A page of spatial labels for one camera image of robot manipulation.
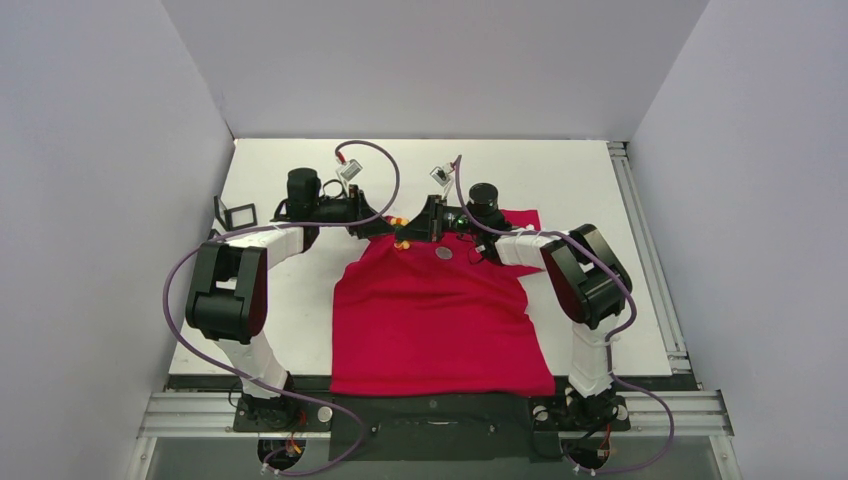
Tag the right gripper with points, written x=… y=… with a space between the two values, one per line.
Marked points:
x=433 y=216

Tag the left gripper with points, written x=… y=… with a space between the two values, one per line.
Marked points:
x=357 y=205

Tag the orange yellow pompom brooch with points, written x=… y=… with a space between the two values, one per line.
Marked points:
x=398 y=224

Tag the red t-shirt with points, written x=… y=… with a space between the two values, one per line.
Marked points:
x=408 y=322

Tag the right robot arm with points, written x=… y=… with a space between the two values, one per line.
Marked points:
x=591 y=285

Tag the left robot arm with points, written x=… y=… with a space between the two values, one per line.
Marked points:
x=228 y=296

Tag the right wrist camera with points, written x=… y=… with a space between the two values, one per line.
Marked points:
x=441 y=175

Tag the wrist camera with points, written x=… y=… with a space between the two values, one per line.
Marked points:
x=348 y=170
x=441 y=175

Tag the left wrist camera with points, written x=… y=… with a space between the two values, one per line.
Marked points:
x=348 y=170

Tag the black frame stand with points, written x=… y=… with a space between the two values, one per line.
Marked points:
x=231 y=219

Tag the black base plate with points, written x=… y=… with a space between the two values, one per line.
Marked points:
x=446 y=427

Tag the aluminium side rail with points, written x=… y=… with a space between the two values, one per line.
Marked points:
x=656 y=282

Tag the aluminium front rail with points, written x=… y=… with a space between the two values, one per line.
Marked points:
x=212 y=415

